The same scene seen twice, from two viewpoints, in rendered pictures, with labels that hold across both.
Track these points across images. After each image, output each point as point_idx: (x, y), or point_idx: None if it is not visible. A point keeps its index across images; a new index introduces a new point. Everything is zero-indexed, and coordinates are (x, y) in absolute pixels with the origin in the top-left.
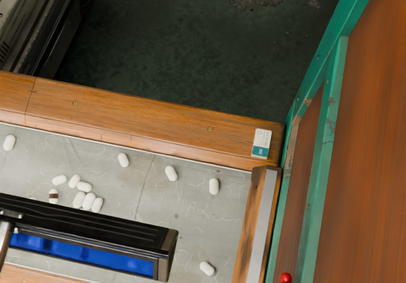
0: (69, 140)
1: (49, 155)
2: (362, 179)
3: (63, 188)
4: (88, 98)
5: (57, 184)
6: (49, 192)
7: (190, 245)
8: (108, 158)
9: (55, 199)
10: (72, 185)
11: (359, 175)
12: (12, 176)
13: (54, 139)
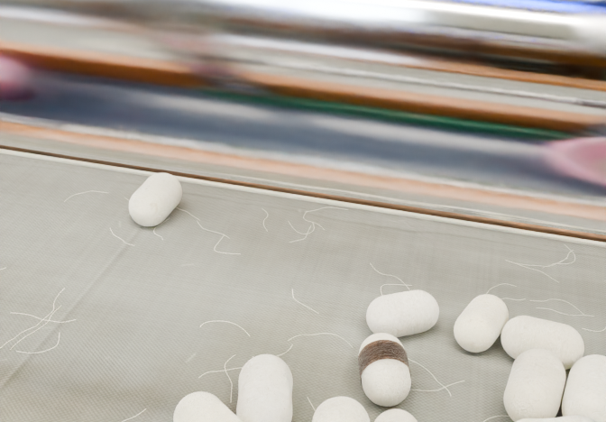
0: (411, 224)
1: (331, 255)
2: None
3: (418, 357)
4: None
5: (396, 324)
6: (368, 341)
7: None
8: (604, 277)
9: (407, 371)
10: (485, 323)
11: None
12: (152, 306)
13: (343, 217)
